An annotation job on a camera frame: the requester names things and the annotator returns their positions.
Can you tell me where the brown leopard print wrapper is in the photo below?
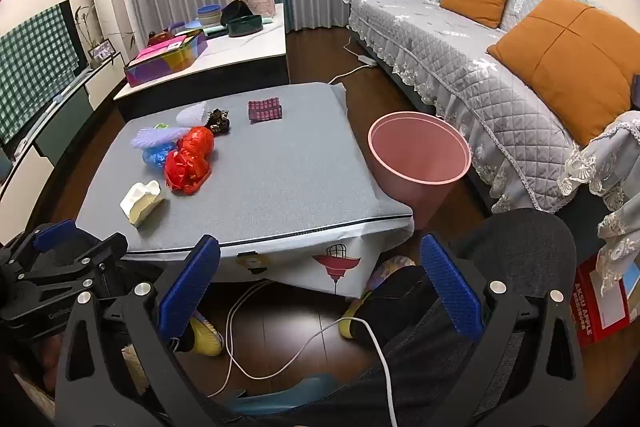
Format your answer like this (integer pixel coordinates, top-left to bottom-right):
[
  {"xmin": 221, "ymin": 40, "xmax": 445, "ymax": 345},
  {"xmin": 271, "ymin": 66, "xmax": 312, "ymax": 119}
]
[{"xmin": 205, "ymin": 108, "xmax": 232, "ymax": 134}]

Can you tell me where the blue plastic stool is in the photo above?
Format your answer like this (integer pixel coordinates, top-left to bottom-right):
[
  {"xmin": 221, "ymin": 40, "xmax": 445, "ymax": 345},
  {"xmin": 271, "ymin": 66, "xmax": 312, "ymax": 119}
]
[{"xmin": 227, "ymin": 374, "xmax": 341, "ymax": 415}]

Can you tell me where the white foam net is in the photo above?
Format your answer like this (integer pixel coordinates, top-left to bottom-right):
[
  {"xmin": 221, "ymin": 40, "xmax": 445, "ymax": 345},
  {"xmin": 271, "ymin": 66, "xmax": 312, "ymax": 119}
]
[{"xmin": 176, "ymin": 102, "xmax": 208, "ymax": 126}]

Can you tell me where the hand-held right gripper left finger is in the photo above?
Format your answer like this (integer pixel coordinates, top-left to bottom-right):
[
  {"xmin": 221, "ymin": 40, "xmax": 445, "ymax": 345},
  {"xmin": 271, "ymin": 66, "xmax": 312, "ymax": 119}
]
[{"xmin": 54, "ymin": 234, "xmax": 236, "ymax": 427}]

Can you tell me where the red crinkled plastic wrapper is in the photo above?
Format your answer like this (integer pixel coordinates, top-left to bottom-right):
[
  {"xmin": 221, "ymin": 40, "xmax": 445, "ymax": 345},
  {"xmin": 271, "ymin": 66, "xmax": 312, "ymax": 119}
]
[{"xmin": 164, "ymin": 126, "xmax": 217, "ymax": 195}]

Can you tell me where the pink plastic bin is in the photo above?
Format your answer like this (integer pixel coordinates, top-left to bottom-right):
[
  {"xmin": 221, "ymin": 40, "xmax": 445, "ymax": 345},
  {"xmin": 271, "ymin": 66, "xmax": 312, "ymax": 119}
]
[{"xmin": 367, "ymin": 111, "xmax": 472, "ymax": 230}]

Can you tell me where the dark red patterned wrapper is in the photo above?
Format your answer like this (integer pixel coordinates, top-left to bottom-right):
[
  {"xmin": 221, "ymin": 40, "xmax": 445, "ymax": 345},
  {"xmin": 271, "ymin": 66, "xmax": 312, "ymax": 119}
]
[{"xmin": 247, "ymin": 97, "xmax": 283, "ymax": 124}]

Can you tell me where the white printed tablecloth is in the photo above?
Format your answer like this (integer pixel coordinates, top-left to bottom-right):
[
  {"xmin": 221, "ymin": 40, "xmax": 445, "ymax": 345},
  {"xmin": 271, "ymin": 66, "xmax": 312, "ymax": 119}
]
[{"xmin": 120, "ymin": 227, "xmax": 416, "ymax": 299}]

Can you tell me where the white marble coffee table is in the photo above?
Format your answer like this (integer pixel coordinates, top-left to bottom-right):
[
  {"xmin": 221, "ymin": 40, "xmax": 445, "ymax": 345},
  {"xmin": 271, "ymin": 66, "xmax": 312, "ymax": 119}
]
[{"xmin": 114, "ymin": 3, "xmax": 291, "ymax": 122}]

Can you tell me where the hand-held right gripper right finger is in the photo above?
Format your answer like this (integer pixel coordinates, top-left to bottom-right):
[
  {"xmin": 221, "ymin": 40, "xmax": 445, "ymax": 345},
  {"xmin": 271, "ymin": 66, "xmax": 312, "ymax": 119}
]
[{"xmin": 420, "ymin": 234, "xmax": 587, "ymax": 427}]

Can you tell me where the purple bubble wrap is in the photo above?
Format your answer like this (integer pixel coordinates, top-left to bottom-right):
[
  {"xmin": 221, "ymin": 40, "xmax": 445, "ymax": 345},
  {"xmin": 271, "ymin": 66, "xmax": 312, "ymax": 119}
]
[{"xmin": 131, "ymin": 126, "xmax": 187, "ymax": 150}]

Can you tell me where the orange cross-seam cushion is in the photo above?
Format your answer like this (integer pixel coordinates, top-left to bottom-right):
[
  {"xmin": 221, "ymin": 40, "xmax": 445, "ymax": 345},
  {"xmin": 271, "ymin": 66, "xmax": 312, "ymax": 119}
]
[{"xmin": 487, "ymin": 0, "xmax": 640, "ymax": 148}]

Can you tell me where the white charging cable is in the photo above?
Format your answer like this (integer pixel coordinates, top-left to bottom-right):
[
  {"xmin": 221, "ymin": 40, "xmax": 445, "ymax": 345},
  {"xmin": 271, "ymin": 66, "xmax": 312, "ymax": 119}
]
[{"xmin": 207, "ymin": 279, "xmax": 401, "ymax": 427}]

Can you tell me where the yellow patterned slipper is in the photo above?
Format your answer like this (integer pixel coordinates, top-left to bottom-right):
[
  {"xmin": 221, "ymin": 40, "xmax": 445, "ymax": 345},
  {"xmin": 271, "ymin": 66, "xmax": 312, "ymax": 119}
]
[
  {"xmin": 339, "ymin": 257, "xmax": 416, "ymax": 340},
  {"xmin": 175, "ymin": 312, "xmax": 225, "ymax": 357}
]

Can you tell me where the black hat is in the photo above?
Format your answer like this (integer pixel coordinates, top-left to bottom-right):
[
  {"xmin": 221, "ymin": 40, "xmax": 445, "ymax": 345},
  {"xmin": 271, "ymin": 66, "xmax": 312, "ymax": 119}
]
[{"xmin": 220, "ymin": 1, "xmax": 251, "ymax": 25}]

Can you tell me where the white power strip cable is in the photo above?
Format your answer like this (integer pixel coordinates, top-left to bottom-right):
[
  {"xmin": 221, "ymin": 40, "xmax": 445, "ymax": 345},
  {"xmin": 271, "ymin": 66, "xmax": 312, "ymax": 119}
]
[{"xmin": 327, "ymin": 39, "xmax": 371, "ymax": 85}]

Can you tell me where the bamboo plant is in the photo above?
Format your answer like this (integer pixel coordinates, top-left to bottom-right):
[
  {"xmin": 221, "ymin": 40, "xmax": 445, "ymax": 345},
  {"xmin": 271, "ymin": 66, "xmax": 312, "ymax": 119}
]
[{"xmin": 74, "ymin": 4, "xmax": 98, "ymax": 58}]

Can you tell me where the white and green cabinet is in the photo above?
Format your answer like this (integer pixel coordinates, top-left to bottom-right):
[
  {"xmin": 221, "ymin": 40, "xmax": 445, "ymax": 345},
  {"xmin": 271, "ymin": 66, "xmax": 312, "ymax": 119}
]
[{"xmin": 0, "ymin": 52, "xmax": 126, "ymax": 208}]

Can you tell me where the mint green tray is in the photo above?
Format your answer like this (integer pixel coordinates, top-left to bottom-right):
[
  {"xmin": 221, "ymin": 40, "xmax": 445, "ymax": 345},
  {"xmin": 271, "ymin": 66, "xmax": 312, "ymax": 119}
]
[{"xmin": 200, "ymin": 17, "xmax": 273, "ymax": 38}]

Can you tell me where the black television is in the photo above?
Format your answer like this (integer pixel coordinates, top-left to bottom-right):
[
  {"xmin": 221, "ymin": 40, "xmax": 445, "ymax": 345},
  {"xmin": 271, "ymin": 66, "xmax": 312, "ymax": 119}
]
[{"xmin": 0, "ymin": 0, "xmax": 88, "ymax": 152}]

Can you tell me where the cream paper box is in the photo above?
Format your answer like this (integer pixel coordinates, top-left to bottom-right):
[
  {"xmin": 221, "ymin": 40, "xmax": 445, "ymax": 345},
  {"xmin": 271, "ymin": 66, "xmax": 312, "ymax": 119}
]
[{"xmin": 120, "ymin": 179, "xmax": 167, "ymax": 228}]

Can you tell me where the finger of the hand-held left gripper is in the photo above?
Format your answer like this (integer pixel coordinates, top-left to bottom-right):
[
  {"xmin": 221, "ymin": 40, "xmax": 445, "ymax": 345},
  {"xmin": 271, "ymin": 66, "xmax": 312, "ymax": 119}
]
[
  {"xmin": 19, "ymin": 232, "xmax": 129, "ymax": 287},
  {"xmin": 0, "ymin": 219, "xmax": 78, "ymax": 277}
]

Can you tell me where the red cardboard box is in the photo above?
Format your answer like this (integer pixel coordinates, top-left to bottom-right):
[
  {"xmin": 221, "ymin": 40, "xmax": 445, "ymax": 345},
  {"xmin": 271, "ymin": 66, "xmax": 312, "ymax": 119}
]
[{"xmin": 572, "ymin": 252, "xmax": 631, "ymax": 348}]

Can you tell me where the colourful rectangular box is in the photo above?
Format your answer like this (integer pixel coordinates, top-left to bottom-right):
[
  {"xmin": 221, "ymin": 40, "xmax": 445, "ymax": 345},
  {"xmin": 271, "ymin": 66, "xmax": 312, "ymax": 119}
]
[{"xmin": 124, "ymin": 29, "xmax": 208, "ymax": 88}]

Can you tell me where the dark green round tin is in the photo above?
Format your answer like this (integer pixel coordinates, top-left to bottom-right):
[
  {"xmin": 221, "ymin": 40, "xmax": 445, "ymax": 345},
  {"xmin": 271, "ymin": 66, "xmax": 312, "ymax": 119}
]
[{"xmin": 226, "ymin": 14, "xmax": 263, "ymax": 38}]

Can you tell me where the grey quilted sofa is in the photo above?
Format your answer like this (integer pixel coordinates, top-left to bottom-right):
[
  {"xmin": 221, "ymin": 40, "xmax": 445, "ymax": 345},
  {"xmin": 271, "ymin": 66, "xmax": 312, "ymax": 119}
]
[{"xmin": 337, "ymin": 0, "xmax": 640, "ymax": 298}]

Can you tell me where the stack of blue bowls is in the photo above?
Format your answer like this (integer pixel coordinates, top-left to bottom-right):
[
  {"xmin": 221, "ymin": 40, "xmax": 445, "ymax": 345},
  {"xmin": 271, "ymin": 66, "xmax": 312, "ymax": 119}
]
[{"xmin": 196, "ymin": 4, "xmax": 223, "ymax": 28}]

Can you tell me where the green checked cloth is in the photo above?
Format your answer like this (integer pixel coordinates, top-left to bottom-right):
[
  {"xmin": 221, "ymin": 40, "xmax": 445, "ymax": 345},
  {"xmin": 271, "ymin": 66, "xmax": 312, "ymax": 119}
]
[{"xmin": 0, "ymin": 0, "xmax": 83, "ymax": 145}]

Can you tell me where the blue plastic bag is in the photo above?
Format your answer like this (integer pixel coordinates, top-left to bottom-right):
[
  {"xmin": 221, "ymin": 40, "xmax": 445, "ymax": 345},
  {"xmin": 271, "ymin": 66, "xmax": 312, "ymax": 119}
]
[{"xmin": 141, "ymin": 142, "xmax": 177, "ymax": 168}]

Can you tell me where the photo frame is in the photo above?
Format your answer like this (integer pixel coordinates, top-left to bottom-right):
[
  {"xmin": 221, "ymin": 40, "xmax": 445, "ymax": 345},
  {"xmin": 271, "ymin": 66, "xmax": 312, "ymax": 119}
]
[{"xmin": 87, "ymin": 39, "xmax": 115, "ymax": 60}]

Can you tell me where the grey table cover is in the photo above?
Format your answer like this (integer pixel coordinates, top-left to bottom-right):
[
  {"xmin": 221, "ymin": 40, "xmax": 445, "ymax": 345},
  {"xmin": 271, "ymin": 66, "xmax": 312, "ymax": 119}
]
[{"xmin": 75, "ymin": 82, "xmax": 416, "ymax": 260}]

